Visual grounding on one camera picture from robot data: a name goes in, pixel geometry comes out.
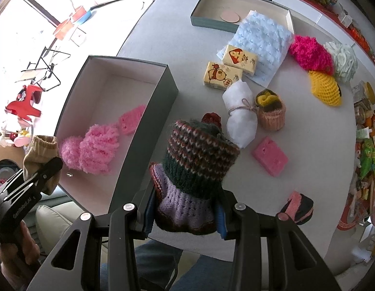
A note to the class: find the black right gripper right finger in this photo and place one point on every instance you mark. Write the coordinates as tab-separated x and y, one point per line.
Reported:
294	263

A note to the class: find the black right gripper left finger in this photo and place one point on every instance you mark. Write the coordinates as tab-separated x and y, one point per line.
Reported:
75	261

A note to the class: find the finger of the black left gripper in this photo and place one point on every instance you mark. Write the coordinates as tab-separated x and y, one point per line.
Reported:
45	179

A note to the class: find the beige sock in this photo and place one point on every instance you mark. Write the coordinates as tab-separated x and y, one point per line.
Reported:
41	150

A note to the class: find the pink and black sock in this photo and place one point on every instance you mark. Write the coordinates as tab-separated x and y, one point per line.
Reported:
299	208

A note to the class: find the striped purple knitted hat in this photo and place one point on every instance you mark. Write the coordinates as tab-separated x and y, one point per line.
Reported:
189	180

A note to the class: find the dark red knitted flower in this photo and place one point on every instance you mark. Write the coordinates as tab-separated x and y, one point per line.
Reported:
212	118

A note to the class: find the white cloth bundle with twine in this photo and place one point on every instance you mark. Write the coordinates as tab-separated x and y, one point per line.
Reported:
242	120

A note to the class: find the yellow tissue pack red diamond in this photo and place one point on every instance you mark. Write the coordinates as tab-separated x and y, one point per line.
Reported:
239	58

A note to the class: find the person hand holding gripper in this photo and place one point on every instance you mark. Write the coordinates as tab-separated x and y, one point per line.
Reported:
8	254

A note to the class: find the light pink fluffy pompom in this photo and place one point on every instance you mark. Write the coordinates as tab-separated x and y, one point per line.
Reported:
92	153

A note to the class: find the dark green storage box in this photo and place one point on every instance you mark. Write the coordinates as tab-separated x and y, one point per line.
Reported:
106	88

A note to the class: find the red plastic stool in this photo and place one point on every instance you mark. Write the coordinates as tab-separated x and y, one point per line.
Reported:
24	109

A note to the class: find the black folding chair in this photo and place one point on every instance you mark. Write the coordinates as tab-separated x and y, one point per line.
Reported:
42	73

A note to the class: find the pink sponge in box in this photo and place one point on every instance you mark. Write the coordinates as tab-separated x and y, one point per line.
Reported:
129	121

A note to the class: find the cluttered snack pile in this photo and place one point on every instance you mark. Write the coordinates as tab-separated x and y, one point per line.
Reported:
360	204

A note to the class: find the pink sponge block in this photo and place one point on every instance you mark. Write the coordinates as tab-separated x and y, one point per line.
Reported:
270	156

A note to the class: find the red basin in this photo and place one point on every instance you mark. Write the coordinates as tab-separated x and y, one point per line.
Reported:
78	17

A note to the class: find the pink knitted pouch yellow filling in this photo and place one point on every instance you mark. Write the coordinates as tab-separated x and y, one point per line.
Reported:
270	110

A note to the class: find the yellow tissue pack bear print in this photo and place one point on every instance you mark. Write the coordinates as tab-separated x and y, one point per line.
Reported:
220	76

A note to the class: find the yellow mesh knitted item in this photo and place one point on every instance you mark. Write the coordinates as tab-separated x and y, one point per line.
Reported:
325	88

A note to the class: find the magenta fluffy pompom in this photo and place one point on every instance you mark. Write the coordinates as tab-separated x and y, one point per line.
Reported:
311	55

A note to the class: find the pale green bath pouf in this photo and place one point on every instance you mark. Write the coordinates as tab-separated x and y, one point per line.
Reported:
344	59

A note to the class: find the light blue dotted blanket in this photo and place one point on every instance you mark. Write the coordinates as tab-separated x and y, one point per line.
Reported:
269	40

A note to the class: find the shallow teal box lid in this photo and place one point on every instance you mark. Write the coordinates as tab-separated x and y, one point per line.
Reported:
207	13

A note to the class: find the round wooden coaster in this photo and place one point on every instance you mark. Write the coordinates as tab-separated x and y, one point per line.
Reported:
230	16

